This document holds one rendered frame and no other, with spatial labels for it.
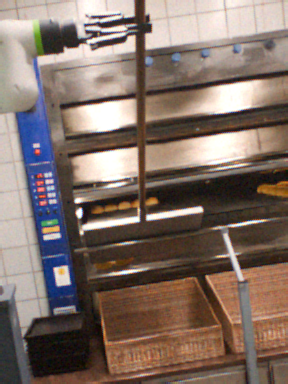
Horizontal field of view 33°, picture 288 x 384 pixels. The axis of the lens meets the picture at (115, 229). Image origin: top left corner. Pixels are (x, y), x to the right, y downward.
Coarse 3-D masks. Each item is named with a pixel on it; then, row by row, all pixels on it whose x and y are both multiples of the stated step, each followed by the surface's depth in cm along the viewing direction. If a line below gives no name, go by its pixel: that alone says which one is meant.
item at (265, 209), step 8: (248, 208) 270; (256, 208) 267; (264, 208) 267; (272, 208) 267; (280, 208) 268; (208, 216) 266; (216, 216) 267; (224, 216) 267; (232, 216) 267; (240, 216) 267; (248, 216) 267
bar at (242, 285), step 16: (240, 224) 230; (256, 224) 230; (128, 240) 229; (144, 240) 228; (160, 240) 229; (224, 240) 228; (240, 272) 215; (240, 288) 210; (240, 304) 213; (256, 368) 216
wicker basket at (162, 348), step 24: (144, 288) 266; (168, 288) 267; (192, 288) 267; (120, 312) 264; (144, 312) 265; (192, 312) 265; (120, 336) 263; (144, 336) 262; (168, 336) 223; (192, 336) 224; (216, 336) 224; (120, 360) 237; (144, 360) 224; (168, 360) 225; (192, 360) 225
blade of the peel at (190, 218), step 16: (192, 208) 218; (96, 224) 217; (112, 224) 217; (128, 224) 217; (144, 224) 219; (160, 224) 222; (176, 224) 224; (192, 224) 226; (96, 240) 226; (112, 240) 228; (176, 240) 238; (192, 240) 240; (96, 256) 240; (112, 256) 243; (128, 256) 245
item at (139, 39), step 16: (144, 0) 122; (144, 16) 126; (144, 48) 135; (144, 64) 140; (144, 80) 145; (144, 96) 151; (144, 112) 157; (144, 128) 164; (144, 144) 171; (144, 160) 179; (144, 176) 188; (144, 192) 198; (144, 208) 208
